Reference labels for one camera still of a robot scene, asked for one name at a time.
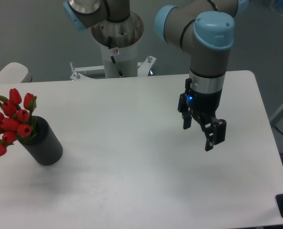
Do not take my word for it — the black cable on pedestal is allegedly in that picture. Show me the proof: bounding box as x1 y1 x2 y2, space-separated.
110 55 125 78

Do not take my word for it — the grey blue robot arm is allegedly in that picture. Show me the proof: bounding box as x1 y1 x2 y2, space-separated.
63 0 249 151

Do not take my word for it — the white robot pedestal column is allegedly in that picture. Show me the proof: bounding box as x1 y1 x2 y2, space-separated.
91 11 144 78

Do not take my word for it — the white pedestal base bracket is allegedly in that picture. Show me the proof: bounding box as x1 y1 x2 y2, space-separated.
69 55 157 81

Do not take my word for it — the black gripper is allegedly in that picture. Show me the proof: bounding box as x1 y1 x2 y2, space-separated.
178 78 227 151

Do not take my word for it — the red tulip bouquet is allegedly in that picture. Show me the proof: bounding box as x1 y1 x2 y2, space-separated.
0 88 38 157

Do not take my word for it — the white chair armrest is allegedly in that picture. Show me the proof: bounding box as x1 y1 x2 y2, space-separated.
0 62 32 84

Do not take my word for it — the dark grey ribbed vase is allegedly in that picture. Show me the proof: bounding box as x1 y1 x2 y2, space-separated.
18 116 63 166

